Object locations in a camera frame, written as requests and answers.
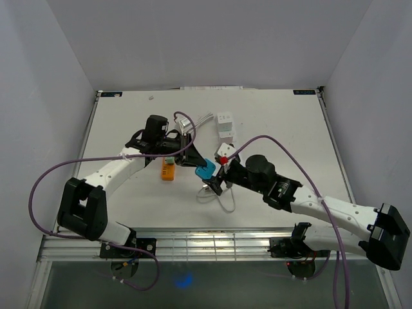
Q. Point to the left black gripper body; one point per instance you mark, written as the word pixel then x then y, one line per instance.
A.
pixel 168 147

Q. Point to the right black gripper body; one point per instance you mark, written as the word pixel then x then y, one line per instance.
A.
pixel 237 173

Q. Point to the blue plug adapter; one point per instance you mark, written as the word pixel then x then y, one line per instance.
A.
pixel 205 172

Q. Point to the green plug adapter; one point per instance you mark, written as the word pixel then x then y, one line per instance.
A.
pixel 170 159

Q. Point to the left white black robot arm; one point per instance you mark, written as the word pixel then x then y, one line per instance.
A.
pixel 84 209

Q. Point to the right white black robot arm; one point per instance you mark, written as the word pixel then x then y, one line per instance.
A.
pixel 380 234

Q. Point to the orange power adapter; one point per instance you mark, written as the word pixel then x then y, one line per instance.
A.
pixel 167 170

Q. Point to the white usb charger block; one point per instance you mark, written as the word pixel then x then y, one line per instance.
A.
pixel 228 137

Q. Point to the white cube socket adapter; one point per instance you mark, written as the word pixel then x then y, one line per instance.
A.
pixel 224 121

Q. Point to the left blue corner label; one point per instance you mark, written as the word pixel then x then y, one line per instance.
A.
pixel 111 94

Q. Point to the blue corner label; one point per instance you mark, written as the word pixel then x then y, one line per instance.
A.
pixel 304 92
pixel 111 94

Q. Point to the right blue corner label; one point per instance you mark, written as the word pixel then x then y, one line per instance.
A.
pixel 304 92

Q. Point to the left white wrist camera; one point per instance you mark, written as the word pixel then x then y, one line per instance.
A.
pixel 183 125

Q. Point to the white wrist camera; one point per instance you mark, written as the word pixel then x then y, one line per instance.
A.
pixel 222 155
pixel 183 125

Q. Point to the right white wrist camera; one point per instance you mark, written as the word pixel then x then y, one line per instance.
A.
pixel 222 155

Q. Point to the aluminium front rail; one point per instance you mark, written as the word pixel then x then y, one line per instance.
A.
pixel 175 245

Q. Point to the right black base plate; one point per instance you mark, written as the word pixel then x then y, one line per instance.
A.
pixel 284 248

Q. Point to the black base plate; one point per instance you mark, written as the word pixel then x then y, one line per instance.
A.
pixel 147 244
pixel 284 248

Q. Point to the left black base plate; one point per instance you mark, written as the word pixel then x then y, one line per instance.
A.
pixel 147 244

